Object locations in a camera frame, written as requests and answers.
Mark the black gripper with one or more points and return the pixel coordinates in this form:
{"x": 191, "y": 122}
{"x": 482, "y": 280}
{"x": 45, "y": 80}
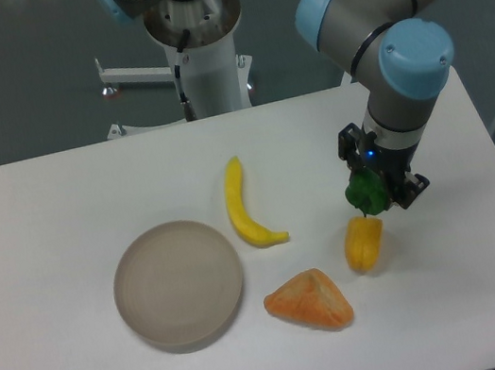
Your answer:
{"x": 388, "y": 153}

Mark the green toy pepper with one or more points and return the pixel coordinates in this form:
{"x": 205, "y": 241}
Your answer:
{"x": 366, "y": 192}

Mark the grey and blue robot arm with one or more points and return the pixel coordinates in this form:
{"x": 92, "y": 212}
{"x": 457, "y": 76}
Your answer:
{"x": 401, "y": 60}

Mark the yellow toy pepper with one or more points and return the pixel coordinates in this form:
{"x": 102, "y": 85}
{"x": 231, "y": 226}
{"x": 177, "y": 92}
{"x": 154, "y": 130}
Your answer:
{"x": 363, "y": 242}

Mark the yellow toy banana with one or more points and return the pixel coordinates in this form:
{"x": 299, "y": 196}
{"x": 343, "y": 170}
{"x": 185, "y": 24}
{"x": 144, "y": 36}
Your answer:
{"x": 246, "y": 228}

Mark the orange triangular bread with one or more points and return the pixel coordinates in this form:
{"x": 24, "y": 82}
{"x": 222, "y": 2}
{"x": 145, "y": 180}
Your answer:
{"x": 311, "y": 298}

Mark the beige round plate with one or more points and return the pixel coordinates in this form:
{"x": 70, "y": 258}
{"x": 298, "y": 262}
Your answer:
{"x": 179, "y": 286}

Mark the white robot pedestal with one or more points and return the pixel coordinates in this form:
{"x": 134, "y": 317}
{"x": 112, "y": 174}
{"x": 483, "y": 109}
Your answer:
{"x": 196, "y": 36}

